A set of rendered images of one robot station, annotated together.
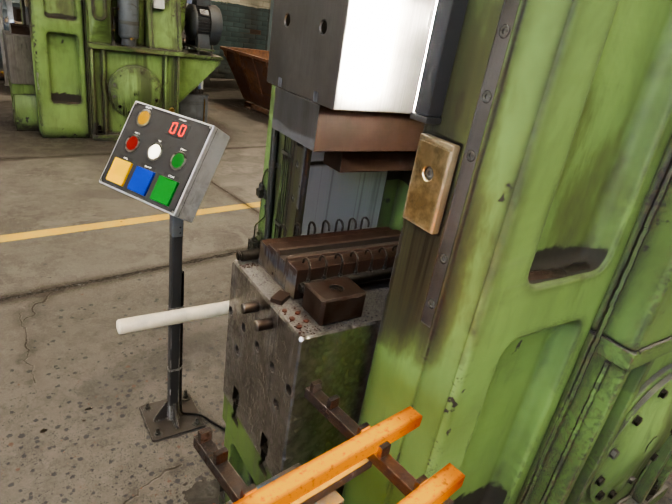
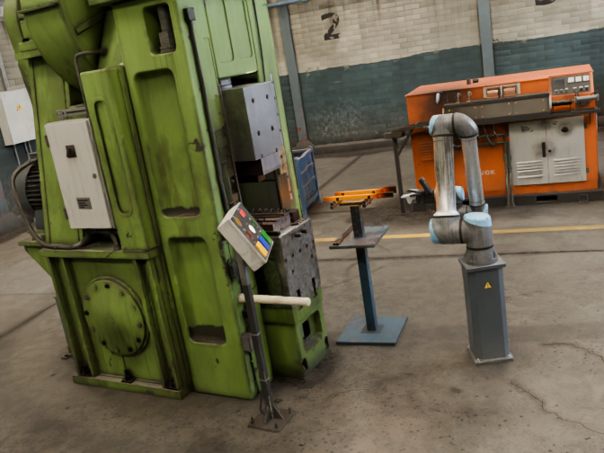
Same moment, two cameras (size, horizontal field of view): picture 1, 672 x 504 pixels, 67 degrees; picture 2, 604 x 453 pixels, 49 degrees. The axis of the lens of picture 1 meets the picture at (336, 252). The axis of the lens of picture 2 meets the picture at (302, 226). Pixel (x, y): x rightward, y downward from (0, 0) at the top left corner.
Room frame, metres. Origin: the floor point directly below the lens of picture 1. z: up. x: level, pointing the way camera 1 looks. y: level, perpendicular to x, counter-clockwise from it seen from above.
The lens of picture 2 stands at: (2.45, 3.67, 1.94)
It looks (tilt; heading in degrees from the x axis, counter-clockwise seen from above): 15 degrees down; 247
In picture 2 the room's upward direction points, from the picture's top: 9 degrees counter-clockwise
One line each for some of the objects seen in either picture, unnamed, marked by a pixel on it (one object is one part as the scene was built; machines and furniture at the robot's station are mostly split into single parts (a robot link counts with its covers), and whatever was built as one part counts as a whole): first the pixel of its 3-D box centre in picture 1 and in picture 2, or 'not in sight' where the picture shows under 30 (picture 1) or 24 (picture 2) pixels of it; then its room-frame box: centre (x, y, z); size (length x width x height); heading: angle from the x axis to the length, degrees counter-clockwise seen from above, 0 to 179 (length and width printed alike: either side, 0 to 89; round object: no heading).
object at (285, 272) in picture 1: (346, 254); (252, 223); (1.23, -0.03, 0.96); 0.42 x 0.20 x 0.09; 126
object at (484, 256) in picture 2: not in sight; (480, 252); (0.17, 0.75, 0.65); 0.19 x 0.19 x 0.10
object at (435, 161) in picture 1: (429, 183); (280, 160); (0.93, -0.15, 1.27); 0.09 x 0.02 x 0.17; 36
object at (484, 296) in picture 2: not in sight; (485, 308); (0.17, 0.75, 0.30); 0.22 x 0.22 x 0.60; 65
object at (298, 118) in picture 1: (370, 120); (241, 164); (1.23, -0.03, 1.32); 0.42 x 0.20 x 0.10; 126
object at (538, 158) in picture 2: not in sight; (492, 137); (-2.28, -2.02, 0.65); 2.10 x 1.12 x 1.30; 135
